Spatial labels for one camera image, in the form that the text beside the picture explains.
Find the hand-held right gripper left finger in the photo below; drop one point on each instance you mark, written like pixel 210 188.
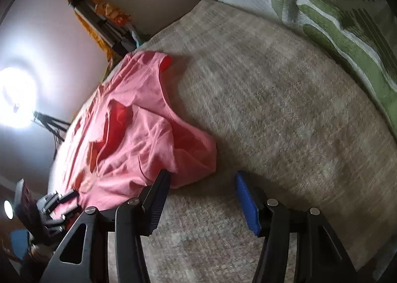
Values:
pixel 151 208

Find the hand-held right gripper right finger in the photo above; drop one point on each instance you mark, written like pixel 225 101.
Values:
pixel 246 200

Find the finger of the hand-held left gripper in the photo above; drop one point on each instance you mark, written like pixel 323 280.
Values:
pixel 65 196
pixel 69 216

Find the pink t-shirt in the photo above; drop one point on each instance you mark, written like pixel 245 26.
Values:
pixel 133 134

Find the small round lamp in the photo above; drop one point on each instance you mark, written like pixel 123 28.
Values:
pixel 7 209

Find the beige woven blanket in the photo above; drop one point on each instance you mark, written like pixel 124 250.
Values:
pixel 263 93

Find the light blue cloth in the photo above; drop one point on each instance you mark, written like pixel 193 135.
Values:
pixel 137 38

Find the folded black tripod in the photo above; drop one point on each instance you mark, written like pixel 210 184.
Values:
pixel 102 27

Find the orange cloth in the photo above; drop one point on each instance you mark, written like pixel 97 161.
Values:
pixel 107 8

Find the green and white patterned blanket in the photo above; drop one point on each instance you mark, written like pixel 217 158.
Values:
pixel 322 6

